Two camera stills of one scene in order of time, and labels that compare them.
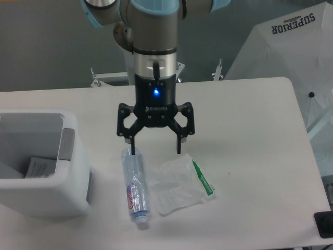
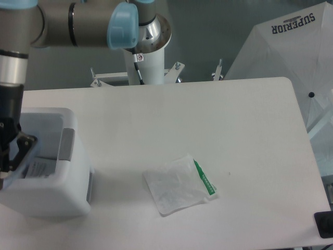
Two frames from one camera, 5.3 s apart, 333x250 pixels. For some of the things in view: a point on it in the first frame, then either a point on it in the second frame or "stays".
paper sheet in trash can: x=40 y=167 stays
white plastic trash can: x=46 y=133 stays
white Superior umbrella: x=297 y=46 stays
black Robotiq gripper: x=155 y=107 → x=11 y=111
